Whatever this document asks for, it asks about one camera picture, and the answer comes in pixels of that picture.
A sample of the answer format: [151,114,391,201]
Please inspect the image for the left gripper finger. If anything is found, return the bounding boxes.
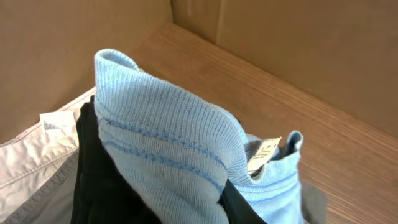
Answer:
[219,179,266,224]

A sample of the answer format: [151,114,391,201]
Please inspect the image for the light blue printed t-shirt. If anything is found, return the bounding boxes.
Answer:
[94,49,304,223]

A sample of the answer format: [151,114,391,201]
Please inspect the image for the black folded garment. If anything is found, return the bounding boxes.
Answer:
[71,96,160,224]

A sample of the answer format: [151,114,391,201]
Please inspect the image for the grey folded garment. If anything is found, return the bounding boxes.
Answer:
[3,151,79,224]

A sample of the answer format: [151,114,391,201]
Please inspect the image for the white folded garment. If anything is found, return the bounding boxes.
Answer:
[1,88,96,220]

